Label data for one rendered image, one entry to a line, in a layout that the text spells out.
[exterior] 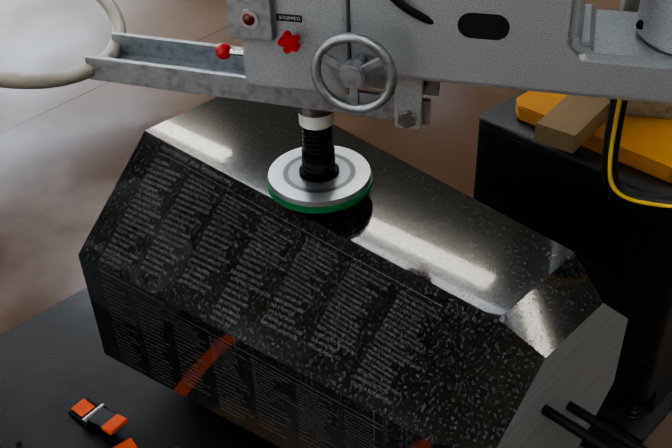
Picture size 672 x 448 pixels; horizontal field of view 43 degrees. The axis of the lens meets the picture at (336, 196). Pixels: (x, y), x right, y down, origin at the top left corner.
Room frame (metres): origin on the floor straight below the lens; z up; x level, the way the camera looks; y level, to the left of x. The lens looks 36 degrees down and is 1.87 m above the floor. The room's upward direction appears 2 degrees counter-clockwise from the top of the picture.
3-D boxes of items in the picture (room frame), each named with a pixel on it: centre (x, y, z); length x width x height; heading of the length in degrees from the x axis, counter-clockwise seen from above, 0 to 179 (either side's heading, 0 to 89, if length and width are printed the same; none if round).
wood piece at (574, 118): (1.77, -0.58, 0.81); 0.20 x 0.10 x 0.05; 140
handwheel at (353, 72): (1.32, -0.05, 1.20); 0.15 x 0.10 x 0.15; 73
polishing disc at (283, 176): (1.47, 0.03, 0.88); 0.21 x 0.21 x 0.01
